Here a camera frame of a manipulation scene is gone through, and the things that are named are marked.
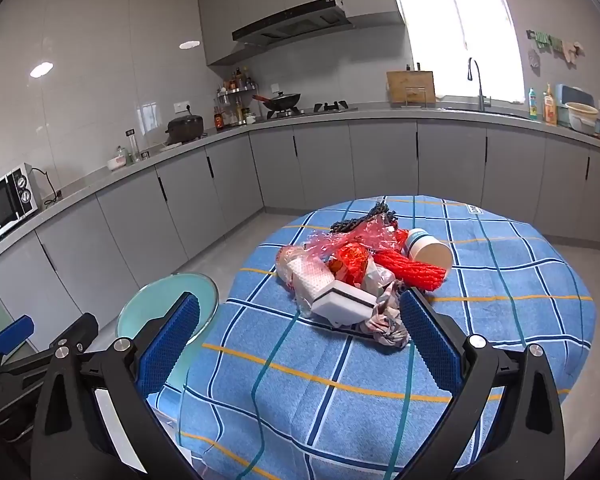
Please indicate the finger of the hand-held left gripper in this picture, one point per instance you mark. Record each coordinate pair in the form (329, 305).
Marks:
(75, 332)
(12, 332)

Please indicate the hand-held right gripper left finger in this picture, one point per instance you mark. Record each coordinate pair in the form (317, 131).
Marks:
(172, 345)

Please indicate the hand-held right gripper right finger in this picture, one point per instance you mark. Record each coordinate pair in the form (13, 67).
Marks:
(430, 340)

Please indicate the grey patterned plastic bag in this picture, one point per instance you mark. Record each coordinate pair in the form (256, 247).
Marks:
(387, 330)

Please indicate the teal basin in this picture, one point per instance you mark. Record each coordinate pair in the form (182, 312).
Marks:
(150, 300)

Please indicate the red foam net sleeve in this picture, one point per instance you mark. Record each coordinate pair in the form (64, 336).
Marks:
(410, 270)

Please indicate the paper cup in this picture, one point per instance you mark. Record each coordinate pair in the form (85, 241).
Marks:
(427, 252)

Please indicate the white sponge block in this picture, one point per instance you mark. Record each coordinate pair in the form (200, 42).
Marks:
(340, 307)

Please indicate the red gold snack wrapper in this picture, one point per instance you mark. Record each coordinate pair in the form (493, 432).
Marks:
(352, 260)

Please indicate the red transparent plastic bag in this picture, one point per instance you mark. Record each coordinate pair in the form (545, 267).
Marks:
(375, 237)

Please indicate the black mesh net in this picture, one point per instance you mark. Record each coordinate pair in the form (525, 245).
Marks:
(352, 224)

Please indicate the white foam net sleeve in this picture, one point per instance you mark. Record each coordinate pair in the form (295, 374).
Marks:
(305, 272)

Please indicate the blue plaid tablecloth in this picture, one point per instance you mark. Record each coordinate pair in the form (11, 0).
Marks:
(330, 395)

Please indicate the silver microwave oven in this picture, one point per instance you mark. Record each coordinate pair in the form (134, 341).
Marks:
(0, 210)

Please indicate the white bowl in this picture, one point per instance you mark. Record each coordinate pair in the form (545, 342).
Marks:
(115, 164)

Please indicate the grey kitchen counter cabinets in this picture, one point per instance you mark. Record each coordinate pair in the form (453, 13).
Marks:
(380, 160)

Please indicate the tall glass bottle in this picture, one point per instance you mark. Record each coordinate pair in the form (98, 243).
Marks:
(131, 147)

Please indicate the black rice cooker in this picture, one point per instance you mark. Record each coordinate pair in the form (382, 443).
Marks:
(185, 129)

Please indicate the red sauce bottle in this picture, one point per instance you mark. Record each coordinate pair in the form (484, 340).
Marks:
(218, 121)

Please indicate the curved metal faucet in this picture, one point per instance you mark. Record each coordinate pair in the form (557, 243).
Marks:
(480, 95)

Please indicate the gas stove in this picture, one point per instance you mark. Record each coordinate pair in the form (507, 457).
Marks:
(330, 107)

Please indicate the wooden cutting board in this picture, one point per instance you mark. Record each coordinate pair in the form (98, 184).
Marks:
(410, 85)

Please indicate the green detergent bottle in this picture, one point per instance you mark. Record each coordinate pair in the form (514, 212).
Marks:
(532, 105)

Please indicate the metal spice rack with bottles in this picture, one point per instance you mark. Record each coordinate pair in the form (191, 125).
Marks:
(237, 92)

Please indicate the yellow bottle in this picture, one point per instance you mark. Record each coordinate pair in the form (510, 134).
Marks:
(550, 107)

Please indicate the black wok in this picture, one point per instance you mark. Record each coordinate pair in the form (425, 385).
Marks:
(282, 101)

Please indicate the beige plastic basin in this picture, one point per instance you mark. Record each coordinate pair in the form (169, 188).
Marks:
(582, 117)

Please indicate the blue dish rack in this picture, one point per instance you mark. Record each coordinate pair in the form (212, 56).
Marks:
(575, 92)

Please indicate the bright window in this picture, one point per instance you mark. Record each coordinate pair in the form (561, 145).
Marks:
(455, 35)

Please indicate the black range hood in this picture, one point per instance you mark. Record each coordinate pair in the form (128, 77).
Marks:
(290, 22)

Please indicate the white wall socket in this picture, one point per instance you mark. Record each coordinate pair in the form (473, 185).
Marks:
(182, 107)

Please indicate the wall hooks with cloths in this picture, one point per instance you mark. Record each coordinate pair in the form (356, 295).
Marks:
(555, 45)

